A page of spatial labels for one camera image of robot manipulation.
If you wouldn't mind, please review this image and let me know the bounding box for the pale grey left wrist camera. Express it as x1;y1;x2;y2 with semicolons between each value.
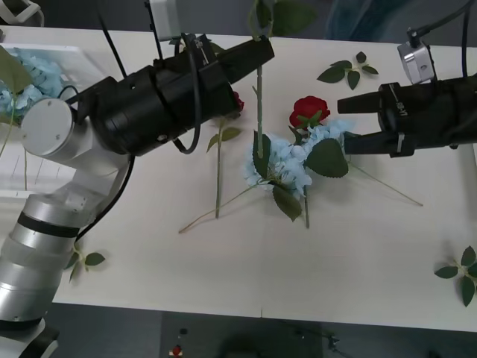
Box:
148;0;188;43

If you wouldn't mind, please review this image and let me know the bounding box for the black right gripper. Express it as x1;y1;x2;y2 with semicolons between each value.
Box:
336;79;449;159

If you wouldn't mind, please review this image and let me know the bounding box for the person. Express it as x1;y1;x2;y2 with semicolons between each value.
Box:
325;0;411;43

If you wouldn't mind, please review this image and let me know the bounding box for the pale grey right wrist camera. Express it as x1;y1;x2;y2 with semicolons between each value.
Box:
397;38;437;85

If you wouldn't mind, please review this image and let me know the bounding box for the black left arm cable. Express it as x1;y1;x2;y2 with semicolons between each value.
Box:
171;32;205;155
95;0;130;81
75;154;137;242

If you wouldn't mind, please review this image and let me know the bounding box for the white frame object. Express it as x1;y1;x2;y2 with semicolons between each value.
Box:
0;0;45;26

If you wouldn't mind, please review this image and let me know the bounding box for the thorny green flower stem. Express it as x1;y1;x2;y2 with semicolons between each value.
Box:
247;0;318;160

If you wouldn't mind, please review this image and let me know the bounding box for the pale grey wrist camera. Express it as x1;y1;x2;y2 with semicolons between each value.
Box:
148;0;188;43
397;38;437;85

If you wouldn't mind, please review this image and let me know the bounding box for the pale blue flower with stem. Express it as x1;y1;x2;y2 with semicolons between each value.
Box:
178;132;314;234
303;118;425;207
0;45;66;188

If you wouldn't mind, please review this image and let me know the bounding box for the red rose with green stem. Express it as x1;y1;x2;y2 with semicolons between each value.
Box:
288;95;332;230
206;90;246;220

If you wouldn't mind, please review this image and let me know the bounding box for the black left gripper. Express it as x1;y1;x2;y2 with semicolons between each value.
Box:
153;37;277;127

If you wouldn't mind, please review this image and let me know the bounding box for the dark robot base red button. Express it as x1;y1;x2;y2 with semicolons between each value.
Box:
159;312;325;358

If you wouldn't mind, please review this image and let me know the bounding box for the loose green leaf twig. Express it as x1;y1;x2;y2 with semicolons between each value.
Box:
433;245;477;308
64;242;107;285
316;51;380;92

